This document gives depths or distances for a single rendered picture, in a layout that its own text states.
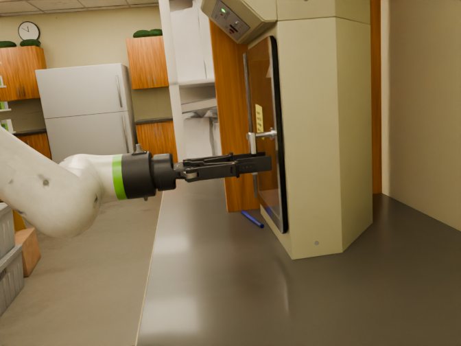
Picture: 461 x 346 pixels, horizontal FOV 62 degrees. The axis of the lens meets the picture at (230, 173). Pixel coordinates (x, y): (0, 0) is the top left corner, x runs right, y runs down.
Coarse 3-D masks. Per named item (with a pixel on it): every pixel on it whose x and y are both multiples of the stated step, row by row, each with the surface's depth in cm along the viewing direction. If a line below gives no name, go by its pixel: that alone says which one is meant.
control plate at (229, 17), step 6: (216, 6) 83; (222, 6) 79; (216, 12) 87; (222, 12) 83; (228, 12) 80; (234, 12) 77; (216, 18) 92; (222, 18) 87; (228, 18) 84; (234, 18) 80; (222, 24) 93; (228, 24) 88; (234, 24) 85; (240, 24) 81; (246, 24) 78; (228, 30) 94; (234, 30) 90; (240, 30) 86; (246, 30) 82; (234, 36) 95; (240, 36) 90
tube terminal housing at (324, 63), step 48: (288, 0) 69; (336, 0) 70; (288, 48) 71; (336, 48) 72; (288, 96) 72; (336, 96) 73; (288, 144) 74; (336, 144) 75; (288, 192) 76; (336, 192) 77; (288, 240) 80; (336, 240) 80
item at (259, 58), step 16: (256, 48) 85; (272, 48) 71; (256, 64) 87; (272, 64) 72; (256, 80) 89; (272, 80) 73; (256, 96) 91; (272, 96) 74; (272, 112) 76; (256, 128) 96; (272, 128) 77; (272, 144) 79; (272, 160) 81; (256, 176) 104; (272, 176) 83; (272, 192) 85; (272, 208) 87
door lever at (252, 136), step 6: (252, 132) 78; (258, 132) 78; (264, 132) 78; (270, 132) 78; (252, 138) 78; (270, 138) 79; (252, 144) 78; (252, 150) 78; (252, 156) 78; (252, 174) 79
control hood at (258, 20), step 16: (208, 0) 83; (224, 0) 75; (240, 0) 68; (256, 0) 68; (272, 0) 68; (208, 16) 97; (240, 16) 77; (256, 16) 70; (272, 16) 69; (256, 32) 81
